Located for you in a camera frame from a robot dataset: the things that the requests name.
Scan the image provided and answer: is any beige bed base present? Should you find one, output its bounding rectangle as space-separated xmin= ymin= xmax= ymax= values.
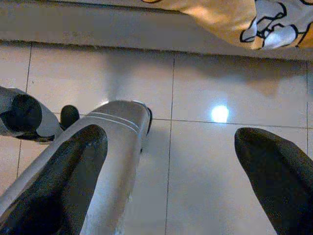
xmin=0 ymin=0 xmax=313 ymax=61

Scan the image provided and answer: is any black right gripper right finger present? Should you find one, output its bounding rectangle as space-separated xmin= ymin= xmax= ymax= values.
xmin=234 ymin=126 xmax=313 ymax=235

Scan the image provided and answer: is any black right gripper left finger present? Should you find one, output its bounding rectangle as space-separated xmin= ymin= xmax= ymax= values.
xmin=0 ymin=124 xmax=109 ymax=235

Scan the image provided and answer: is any orange yellow cartoon blanket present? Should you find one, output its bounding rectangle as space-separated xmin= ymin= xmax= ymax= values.
xmin=140 ymin=0 xmax=313 ymax=51

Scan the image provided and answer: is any silver robot right leg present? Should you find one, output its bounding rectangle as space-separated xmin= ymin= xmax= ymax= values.
xmin=0 ymin=99 xmax=153 ymax=235

